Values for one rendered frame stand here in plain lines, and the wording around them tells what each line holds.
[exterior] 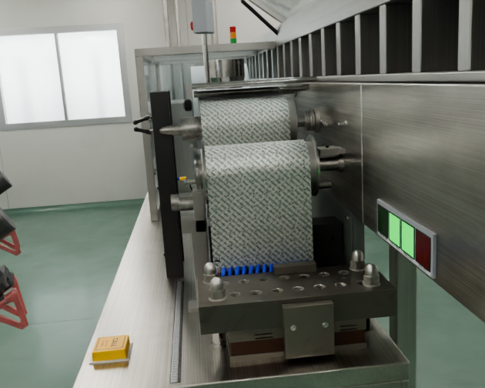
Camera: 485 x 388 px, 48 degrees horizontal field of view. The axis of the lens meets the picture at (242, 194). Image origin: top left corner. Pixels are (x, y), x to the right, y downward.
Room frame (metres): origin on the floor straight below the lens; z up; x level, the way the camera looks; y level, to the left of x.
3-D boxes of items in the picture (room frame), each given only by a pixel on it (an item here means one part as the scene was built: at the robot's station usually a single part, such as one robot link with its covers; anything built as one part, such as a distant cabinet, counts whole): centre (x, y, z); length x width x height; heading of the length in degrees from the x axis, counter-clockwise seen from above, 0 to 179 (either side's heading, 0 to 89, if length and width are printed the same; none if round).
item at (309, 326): (1.00, -0.12, 0.97); 0.10 x 0.03 x 0.11; 95
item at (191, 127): (1.51, 0.13, 1.34); 0.06 x 0.06 x 0.06; 5
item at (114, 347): (1.08, 0.30, 0.91); 0.07 x 0.07 x 0.02; 5
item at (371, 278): (1.06, -0.26, 1.05); 0.04 x 0.04 x 0.04
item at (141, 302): (2.20, 0.12, 0.88); 2.52 x 0.66 x 0.04; 5
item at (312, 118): (1.53, -0.19, 1.34); 0.07 x 0.07 x 0.07; 5
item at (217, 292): (1.03, 0.06, 1.05); 0.04 x 0.04 x 0.04
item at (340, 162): (1.28, -0.21, 1.25); 0.07 x 0.04 x 0.04; 95
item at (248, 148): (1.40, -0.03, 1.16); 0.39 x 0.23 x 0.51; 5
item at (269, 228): (1.21, -0.04, 1.11); 0.23 x 0.01 x 0.18; 95
